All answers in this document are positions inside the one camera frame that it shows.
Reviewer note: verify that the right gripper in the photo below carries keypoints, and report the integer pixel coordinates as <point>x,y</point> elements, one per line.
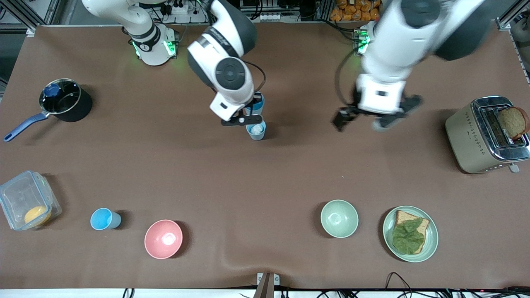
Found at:
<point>257,99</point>

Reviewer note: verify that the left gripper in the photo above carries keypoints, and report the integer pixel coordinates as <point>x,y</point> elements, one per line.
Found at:
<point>350,112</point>

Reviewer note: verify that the light blue plastic cup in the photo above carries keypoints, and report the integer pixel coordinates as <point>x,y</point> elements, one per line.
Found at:
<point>256,109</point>
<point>104,219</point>
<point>253,135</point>

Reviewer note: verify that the white tissue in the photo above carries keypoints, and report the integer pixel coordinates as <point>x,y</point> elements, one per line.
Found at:
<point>257,129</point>

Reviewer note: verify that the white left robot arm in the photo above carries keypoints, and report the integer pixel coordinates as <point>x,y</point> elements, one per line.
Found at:
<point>397,41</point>

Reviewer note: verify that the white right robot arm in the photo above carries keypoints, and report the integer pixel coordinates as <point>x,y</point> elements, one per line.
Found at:
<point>227,74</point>

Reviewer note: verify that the brown table cloth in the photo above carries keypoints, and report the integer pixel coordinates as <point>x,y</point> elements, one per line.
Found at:
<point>265,186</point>

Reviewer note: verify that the beige steel toaster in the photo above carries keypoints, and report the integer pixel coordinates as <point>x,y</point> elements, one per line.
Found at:
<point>466,140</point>

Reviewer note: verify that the orange snack packs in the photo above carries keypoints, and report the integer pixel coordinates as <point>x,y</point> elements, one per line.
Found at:
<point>356,10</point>

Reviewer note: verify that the brown bread slice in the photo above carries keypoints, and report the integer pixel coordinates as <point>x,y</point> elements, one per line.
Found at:
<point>403,217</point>

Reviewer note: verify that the pale green bowl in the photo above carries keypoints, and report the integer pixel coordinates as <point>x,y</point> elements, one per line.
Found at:
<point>339,218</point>

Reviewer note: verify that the white power strip with plugs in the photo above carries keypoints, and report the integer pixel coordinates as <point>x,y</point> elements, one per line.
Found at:
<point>179,9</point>

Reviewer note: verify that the green lettuce leaf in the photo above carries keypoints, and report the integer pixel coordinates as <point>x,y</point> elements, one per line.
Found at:
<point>408,236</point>

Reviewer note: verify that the dark toast slice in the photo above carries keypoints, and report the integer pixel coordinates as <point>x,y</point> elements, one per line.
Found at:
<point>513,122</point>

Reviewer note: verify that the pale green plate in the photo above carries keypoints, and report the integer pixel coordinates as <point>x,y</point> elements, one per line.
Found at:
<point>430,240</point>

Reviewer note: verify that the pink bowl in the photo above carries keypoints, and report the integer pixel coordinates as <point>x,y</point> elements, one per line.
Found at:
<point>163,239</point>

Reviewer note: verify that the glass pot lid blue knob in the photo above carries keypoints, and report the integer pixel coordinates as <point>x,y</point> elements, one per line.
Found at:
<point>51,90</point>

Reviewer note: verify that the orange round food item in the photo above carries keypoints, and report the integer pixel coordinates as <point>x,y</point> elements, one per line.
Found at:
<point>36,215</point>

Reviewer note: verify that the clear plastic food container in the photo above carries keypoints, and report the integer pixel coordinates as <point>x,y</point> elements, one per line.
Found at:
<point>18,198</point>

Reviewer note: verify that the aluminium frame profile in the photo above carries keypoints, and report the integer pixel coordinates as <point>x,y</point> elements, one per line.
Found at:
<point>25,12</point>
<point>507,20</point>

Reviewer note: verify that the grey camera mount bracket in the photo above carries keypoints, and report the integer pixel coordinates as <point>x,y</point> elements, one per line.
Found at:
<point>267,285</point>

